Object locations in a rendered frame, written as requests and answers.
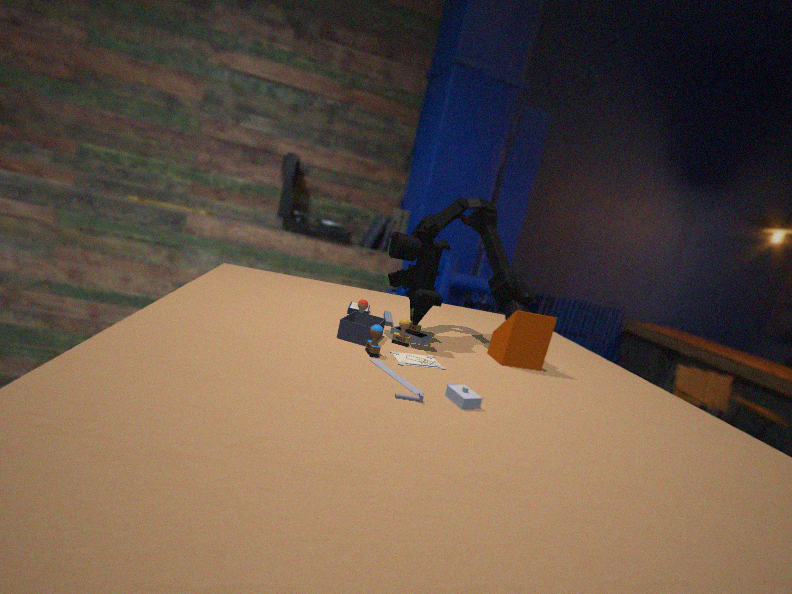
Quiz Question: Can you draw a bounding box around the grey bolt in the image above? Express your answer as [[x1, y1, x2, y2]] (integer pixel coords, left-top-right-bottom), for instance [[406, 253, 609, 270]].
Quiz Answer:
[[395, 393, 424, 403]]

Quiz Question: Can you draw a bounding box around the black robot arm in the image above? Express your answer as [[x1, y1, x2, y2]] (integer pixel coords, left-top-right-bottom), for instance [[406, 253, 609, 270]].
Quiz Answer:
[[388, 197, 535, 320]]

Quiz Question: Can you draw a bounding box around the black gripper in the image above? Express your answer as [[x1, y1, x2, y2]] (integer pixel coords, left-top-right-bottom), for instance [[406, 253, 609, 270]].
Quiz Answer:
[[402, 262, 443, 325]]

